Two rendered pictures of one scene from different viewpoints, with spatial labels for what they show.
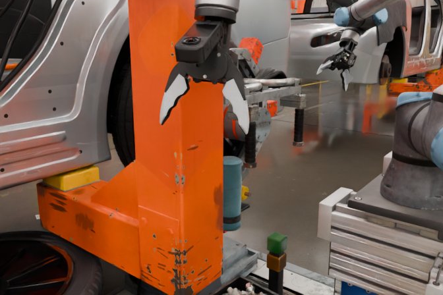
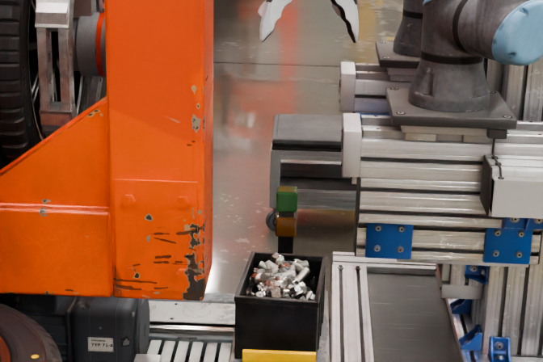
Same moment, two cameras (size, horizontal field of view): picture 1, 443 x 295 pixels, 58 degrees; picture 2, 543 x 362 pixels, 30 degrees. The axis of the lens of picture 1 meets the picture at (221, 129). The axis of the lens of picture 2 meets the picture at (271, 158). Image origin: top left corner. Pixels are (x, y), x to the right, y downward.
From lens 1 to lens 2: 1.07 m
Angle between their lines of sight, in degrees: 35
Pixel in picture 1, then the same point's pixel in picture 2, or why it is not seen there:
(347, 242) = (381, 173)
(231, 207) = not seen: hidden behind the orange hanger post
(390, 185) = (426, 93)
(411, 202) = (456, 106)
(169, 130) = (183, 56)
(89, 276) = (19, 318)
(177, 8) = not seen: outside the picture
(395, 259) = (439, 177)
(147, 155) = (136, 98)
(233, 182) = not seen: hidden behind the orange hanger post
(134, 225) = (100, 213)
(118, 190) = (52, 168)
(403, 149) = (441, 48)
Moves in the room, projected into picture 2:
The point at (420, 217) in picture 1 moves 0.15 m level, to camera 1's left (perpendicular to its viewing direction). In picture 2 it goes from (472, 118) to (410, 130)
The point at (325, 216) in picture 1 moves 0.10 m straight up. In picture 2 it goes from (353, 147) to (355, 94)
